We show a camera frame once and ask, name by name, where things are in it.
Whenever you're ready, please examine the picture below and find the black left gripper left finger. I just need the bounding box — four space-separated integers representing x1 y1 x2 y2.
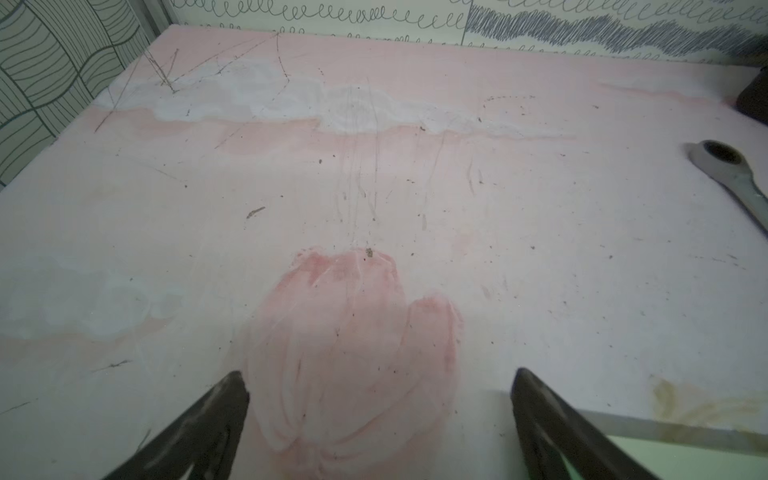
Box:
106 371 250 479

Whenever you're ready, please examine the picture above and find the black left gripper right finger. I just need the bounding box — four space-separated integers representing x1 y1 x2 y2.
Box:
510 367 656 480

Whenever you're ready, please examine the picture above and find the silver ratchet wrench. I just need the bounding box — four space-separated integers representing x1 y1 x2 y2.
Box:
688 140 767 232

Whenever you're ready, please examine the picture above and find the black plastic tool case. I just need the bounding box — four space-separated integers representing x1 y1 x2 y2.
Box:
735 67 768 125

